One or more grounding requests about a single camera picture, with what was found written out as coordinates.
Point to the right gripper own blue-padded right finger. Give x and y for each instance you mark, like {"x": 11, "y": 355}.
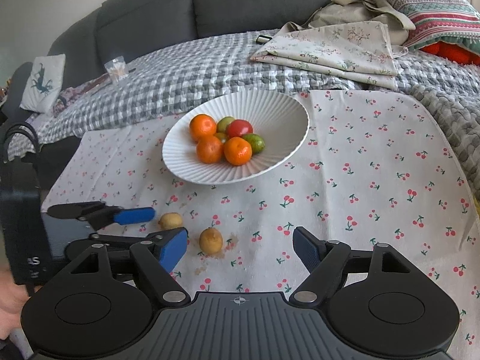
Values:
{"x": 325, "y": 262}

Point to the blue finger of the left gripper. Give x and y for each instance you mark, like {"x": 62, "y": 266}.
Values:
{"x": 133, "y": 215}

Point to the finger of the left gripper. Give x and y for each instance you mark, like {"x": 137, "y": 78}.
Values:
{"x": 138, "y": 239}

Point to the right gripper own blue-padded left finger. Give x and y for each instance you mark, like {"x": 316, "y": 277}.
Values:
{"x": 153, "y": 261}

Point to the small tan longan fruit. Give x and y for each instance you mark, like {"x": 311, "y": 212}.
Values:
{"x": 170, "y": 221}

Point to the small yellow-tan fruit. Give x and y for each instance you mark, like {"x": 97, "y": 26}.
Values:
{"x": 211, "y": 241}

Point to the orange mandarin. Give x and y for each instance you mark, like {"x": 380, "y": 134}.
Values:
{"x": 209, "y": 150}
{"x": 237, "y": 151}
{"x": 201, "y": 126}

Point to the green mango-like fruit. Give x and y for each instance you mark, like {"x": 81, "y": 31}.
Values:
{"x": 256, "y": 142}

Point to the person's left hand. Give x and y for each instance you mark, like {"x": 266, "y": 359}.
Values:
{"x": 12, "y": 299}

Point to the cherry print tablecloth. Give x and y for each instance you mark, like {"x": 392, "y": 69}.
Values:
{"x": 374, "y": 168}

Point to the orange mandarin in bowl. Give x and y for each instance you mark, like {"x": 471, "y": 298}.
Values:
{"x": 237, "y": 151}

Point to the small yellow-green fruit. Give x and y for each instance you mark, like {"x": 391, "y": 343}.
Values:
{"x": 223, "y": 137}

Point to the grey checkered blanket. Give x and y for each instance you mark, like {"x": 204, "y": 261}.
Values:
{"x": 178, "y": 78}

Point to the white deer print cushion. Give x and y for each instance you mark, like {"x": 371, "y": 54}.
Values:
{"x": 44, "y": 84}

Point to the green tomato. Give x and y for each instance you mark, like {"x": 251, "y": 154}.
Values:
{"x": 222, "y": 125}

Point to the white ribbed bowl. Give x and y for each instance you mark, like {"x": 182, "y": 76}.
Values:
{"x": 279, "y": 119}

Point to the clear plastic bag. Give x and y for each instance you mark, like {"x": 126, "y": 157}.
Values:
{"x": 116, "y": 69}

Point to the red tomato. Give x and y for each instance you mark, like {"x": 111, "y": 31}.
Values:
{"x": 238, "y": 128}

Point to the dark grey sofa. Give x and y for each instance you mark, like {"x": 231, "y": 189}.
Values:
{"x": 91, "y": 32}

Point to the folded floral cloth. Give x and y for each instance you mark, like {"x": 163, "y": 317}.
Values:
{"x": 360, "y": 51}

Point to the red plush item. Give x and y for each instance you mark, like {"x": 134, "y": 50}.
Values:
{"x": 452, "y": 52}

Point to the beige crumpled cloth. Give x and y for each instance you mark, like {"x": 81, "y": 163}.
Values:
{"x": 352, "y": 11}

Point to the striped colourful pillow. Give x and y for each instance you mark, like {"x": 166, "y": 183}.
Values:
{"x": 455, "y": 22}

